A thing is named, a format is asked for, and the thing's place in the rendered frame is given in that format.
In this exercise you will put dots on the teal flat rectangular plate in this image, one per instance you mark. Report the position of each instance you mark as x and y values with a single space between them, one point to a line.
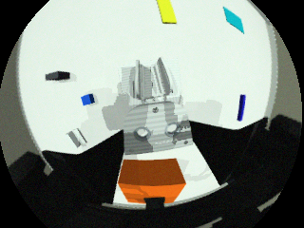
231 18

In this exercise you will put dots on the small blue block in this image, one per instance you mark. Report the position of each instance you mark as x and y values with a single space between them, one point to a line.
88 99

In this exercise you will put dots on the yellow flat bar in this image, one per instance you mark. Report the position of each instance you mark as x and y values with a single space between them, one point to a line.
166 12

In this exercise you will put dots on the blue flat bar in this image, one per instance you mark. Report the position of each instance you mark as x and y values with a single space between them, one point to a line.
241 107

